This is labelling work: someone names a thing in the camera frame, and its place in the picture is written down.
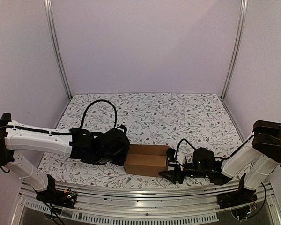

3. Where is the brown cardboard box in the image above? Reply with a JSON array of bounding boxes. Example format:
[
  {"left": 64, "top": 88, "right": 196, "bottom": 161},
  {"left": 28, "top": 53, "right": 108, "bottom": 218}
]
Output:
[{"left": 124, "top": 144, "right": 170, "bottom": 177}]

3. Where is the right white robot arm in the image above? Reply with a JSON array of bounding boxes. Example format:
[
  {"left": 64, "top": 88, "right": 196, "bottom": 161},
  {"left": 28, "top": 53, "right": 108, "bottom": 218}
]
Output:
[{"left": 159, "top": 120, "right": 281, "bottom": 204}]

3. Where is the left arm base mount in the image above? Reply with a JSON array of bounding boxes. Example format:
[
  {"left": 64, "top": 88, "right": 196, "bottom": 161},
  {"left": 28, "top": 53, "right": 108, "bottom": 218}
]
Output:
[{"left": 35, "top": 174, "right": 78, "bottom": 209}]

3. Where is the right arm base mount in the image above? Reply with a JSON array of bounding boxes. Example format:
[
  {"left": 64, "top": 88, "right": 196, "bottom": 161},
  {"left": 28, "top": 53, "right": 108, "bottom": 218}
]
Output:
[{"left": 216, "top": 174, "right": 257, "bottom": 209}]

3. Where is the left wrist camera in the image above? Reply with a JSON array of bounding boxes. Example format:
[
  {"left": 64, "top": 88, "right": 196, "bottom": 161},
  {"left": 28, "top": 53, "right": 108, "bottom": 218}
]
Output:
[{"left": 117, "top": 124, "right": 127, "bottom": 136}]

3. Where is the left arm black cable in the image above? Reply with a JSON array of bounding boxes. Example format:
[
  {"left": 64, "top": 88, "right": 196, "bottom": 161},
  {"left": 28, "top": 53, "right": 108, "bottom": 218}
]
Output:
[{"left": 80, "top": 99, "right": 118, "bottom": 132}]

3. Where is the floral patterned table mat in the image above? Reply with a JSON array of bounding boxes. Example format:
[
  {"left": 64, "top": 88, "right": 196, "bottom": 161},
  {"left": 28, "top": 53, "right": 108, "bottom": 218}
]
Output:
[{"left": 39, "top": 93, "right": 242, "bottom": 189}]

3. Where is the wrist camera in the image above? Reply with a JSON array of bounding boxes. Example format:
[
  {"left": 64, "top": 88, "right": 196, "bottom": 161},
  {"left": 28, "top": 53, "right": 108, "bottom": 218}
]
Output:
[
  {"left": 166, "top": 148, "right": 187, "bottom": 166},
  {"left": 117, "top": 124, "right": 127, "bottom": 136}
]

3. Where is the aluminium frame post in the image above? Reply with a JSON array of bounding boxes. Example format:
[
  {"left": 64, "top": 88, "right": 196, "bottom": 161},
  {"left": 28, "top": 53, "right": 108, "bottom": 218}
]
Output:
[
  {"left": 220, "top": 0, "right": 248, "bottom": 101},
  {"left": 44, "top": 0, "right": 73, "bottom": 100}
]

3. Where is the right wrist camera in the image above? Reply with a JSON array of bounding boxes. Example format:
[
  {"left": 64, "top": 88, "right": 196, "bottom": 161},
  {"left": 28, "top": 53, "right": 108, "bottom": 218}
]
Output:
[{"left": 166, "top": 148, "right": 187, "bottom": 166}]

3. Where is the aluminium front rail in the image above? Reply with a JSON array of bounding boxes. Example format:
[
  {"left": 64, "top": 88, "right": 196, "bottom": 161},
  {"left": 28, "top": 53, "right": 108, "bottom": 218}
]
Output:
[{"left": 11, "top": 182, "right": 281, "bottom": 225}]

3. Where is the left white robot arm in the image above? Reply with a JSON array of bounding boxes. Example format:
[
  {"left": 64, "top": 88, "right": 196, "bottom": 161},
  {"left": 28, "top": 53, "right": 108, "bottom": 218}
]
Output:
[{"left": 0, "top": 113, "right": 130, "bottom": 203}]

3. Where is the right aluminium frame post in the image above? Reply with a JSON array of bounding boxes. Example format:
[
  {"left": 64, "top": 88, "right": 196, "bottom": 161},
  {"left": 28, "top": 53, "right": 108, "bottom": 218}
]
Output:
[{"left": 220, "top": 0, "right": 248, "bottom": 101}]

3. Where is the left aluminium frame post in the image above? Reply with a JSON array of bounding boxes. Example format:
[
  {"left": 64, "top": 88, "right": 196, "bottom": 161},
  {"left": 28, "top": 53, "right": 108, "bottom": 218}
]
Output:
[{"left": 44, "top": 0, "right": 73, "bottom": 100}]

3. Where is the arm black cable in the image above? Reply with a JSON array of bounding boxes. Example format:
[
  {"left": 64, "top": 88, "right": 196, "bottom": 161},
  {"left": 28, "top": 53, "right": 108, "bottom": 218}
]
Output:
[
  {"left": 80, "top": 99, "right": 118, "bottom": 132},
  {"left": 173, "top": 138, "right": 256, "bottom": 165}
]

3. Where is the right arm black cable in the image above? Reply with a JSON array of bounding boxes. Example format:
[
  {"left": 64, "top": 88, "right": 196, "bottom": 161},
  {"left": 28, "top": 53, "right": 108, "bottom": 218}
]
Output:
[{"left": 173, "top": 138, "right": 256, "bottom": 165}]

